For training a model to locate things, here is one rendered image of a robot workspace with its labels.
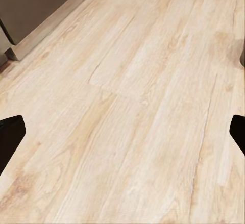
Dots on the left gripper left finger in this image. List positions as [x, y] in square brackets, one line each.
[12, 131]

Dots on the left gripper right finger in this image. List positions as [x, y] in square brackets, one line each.
[237, 131]

